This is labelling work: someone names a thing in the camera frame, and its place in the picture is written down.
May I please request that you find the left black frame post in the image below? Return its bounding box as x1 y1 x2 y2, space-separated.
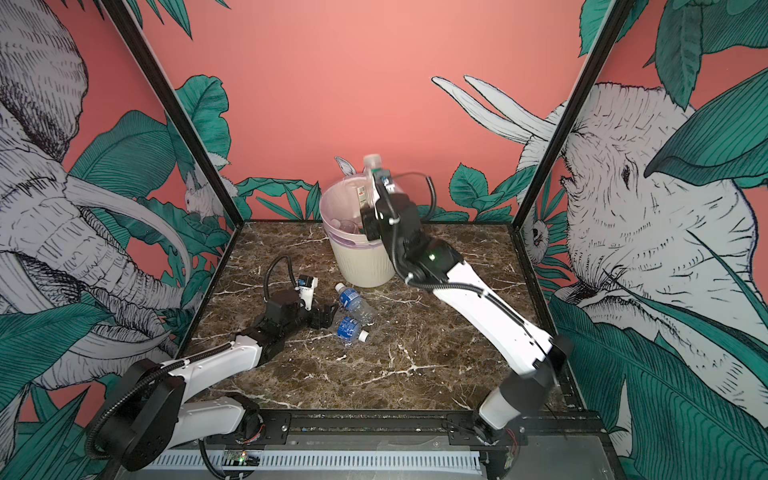
101 0 245 230

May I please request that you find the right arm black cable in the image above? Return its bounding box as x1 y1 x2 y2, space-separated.
392 172 438 220

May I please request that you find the white slotted cable duct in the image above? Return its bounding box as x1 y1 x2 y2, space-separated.
147 450 484 474

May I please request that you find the right black frame post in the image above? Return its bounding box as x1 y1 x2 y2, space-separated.
511 0 635 233

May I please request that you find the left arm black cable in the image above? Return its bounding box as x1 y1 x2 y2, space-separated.
262 256 299 304

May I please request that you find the clear bottle red white label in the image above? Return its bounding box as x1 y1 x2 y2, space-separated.
356 186 368 208

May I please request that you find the green neck bottle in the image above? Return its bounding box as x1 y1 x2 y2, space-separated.
363 154 396 205

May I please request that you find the pink bin liner bag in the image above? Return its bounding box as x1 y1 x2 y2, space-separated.
319 174 382 249

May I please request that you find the white ribbed trash bin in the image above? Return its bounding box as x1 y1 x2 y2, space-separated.
324 226 395 288

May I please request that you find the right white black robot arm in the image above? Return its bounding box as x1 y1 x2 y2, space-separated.
363 170 573 444

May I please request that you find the black frame post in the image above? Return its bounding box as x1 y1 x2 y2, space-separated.
511 0 635 233
101 0 245 230

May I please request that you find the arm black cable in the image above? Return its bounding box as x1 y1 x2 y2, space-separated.
262 256 299 304
392 172 438 220

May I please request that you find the blue label bottle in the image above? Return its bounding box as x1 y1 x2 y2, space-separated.
335 316 369 345
335 283 376 325

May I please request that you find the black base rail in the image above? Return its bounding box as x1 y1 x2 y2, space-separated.
239 409 607 448

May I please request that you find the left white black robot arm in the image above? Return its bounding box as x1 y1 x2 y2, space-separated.
84 290 339 471

